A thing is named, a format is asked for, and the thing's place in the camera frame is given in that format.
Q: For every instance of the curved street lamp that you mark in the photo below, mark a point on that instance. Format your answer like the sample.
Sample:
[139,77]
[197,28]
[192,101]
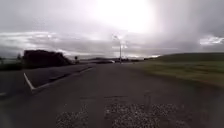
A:
[120,53]

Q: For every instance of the dark kerb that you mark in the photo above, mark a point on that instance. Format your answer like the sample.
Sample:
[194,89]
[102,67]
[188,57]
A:
[61,76]

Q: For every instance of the dark building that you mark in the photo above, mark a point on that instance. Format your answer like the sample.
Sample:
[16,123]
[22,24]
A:
[43,59]

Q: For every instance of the grey paved path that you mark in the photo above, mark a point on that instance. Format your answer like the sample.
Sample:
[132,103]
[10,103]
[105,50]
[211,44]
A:
[113,90]

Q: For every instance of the dark asphalt road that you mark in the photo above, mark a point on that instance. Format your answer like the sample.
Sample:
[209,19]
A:
[50,74]

